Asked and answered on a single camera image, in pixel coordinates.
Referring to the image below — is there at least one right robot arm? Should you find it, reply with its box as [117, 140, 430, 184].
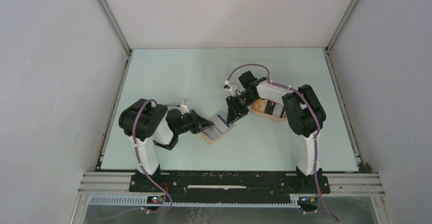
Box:
[224, 71, 326, 192]

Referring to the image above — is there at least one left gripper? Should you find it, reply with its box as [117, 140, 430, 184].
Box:
[175, 109, 213, 135]

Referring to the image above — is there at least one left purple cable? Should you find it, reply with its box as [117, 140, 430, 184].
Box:
[131, 99, 174, 213]

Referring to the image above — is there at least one pink oval tray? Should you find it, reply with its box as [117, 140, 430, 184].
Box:
[251, 99, 287, 121]

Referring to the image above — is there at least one purple cable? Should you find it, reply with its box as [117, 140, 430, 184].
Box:
[131, 99, 174, 213]
[225, 64, 341, 223]

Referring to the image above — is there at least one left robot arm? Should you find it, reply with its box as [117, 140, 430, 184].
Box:
[119, 98, 214, 192]

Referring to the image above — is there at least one gold credit card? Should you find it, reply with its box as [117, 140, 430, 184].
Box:
[251, 100, 267, 113]

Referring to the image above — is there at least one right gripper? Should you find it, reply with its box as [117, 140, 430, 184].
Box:
[225, 92, 258, 125]

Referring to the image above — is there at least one black credit card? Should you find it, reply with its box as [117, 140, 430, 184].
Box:
[264, 101, 275, 116]

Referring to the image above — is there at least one grey silver credit card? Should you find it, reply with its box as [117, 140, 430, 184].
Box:
[204, 111, 233, 141]

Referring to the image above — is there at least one beige leather card holder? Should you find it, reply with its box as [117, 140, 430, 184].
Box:
[200, 111, 237, 146]

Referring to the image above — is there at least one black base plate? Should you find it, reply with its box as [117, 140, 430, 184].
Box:
[129, 170, 331, 204]

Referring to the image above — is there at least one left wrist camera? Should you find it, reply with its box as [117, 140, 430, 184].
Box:
[178, 99, 190, 115]

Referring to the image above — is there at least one aluminium frame rail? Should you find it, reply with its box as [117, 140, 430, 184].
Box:
[78, 171, 385, 207]

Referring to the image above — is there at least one white credit card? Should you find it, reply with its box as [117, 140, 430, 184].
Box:
[272, 103, 286, 119]

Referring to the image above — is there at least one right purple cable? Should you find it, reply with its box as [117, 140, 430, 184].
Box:
[225, 64, 341, 223]

